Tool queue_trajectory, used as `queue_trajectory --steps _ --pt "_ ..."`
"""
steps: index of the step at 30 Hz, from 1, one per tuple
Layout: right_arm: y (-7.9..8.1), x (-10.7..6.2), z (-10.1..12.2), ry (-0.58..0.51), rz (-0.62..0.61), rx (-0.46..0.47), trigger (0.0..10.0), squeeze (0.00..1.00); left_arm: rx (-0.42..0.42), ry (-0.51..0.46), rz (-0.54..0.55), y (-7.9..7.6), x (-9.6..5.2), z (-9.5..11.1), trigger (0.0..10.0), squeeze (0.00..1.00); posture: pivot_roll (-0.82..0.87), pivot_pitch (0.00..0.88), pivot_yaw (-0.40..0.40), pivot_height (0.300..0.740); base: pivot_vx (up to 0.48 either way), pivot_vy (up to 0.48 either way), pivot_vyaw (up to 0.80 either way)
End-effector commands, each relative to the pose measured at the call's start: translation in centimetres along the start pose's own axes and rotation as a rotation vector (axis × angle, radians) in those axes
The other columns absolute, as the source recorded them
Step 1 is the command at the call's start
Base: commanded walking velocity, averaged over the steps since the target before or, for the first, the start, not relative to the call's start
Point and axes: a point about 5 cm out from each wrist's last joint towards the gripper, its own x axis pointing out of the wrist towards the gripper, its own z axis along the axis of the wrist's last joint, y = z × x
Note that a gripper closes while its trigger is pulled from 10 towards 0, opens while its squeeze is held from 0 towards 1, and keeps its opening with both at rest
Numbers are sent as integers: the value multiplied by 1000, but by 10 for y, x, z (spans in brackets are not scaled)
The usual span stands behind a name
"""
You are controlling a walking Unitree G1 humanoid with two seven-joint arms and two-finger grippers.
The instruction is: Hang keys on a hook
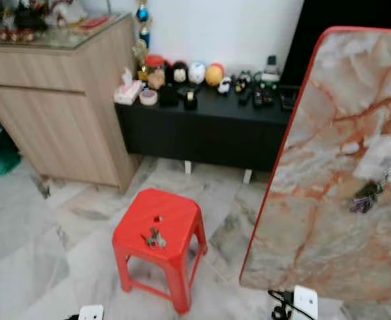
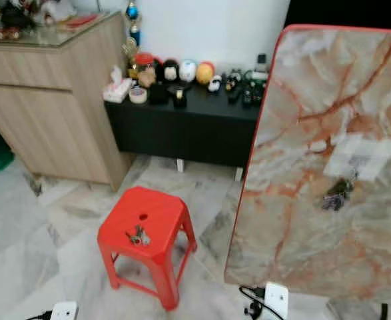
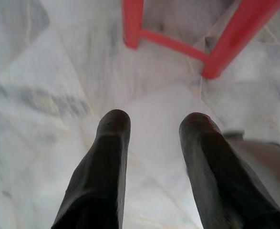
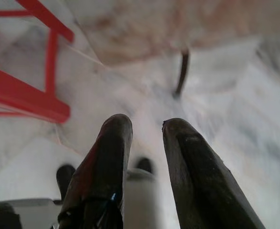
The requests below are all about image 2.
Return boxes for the pink white tissue pack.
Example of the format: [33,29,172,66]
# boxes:
[103,65,133,104]

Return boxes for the wide black remote control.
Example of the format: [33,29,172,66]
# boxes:
[240,83,264,107]

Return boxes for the yellow round toy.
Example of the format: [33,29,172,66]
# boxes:
[196,61,216,85]

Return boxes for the key bunch with purple fob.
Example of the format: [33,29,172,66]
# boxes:
[322,170,359,213]

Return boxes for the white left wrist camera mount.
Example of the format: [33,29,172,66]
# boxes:
[51,301,78,320]

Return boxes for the gold trophy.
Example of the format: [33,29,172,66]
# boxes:
[122,39,140,74]

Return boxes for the small black penguin toy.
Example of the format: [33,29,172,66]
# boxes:
[225,70,240,91]

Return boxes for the blue ball trophy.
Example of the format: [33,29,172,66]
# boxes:
[126,0,141,46]

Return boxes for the black tape dispenser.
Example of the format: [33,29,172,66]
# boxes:
[173,87,188,109]

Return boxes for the clear adhesive wall hook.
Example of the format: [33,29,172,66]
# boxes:
[323,132,391,182]

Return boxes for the white tape roll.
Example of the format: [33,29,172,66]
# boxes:
[129,87,148,105]

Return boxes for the black television screen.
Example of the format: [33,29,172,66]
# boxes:
[285,0,391,31]

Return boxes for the black pouch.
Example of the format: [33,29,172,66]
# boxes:
[149,83,169,105]

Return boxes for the red packet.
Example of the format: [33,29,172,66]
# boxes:
[67,13,99,29]

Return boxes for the clear jar with red lid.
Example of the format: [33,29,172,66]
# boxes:
[135,52,156,87]

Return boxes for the small panda toy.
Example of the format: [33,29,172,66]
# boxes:
[208,75,222,93]

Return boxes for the small silver key bunch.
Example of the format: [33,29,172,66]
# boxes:
[126,225,152,246]

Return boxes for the white round toy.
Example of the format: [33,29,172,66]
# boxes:
[179,60,197,82]

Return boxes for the light wooden cabinet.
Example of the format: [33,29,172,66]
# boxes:
[0,13,135,191]

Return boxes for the red plastic stool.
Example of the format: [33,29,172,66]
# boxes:
[97,187,197,311]

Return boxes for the black low console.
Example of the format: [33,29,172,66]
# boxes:
[105,83,262,182]

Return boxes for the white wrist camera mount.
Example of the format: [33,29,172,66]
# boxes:
[264,282,289,320]
[51,301,78,320]

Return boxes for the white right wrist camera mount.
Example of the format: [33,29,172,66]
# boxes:
[264,282,289,320]

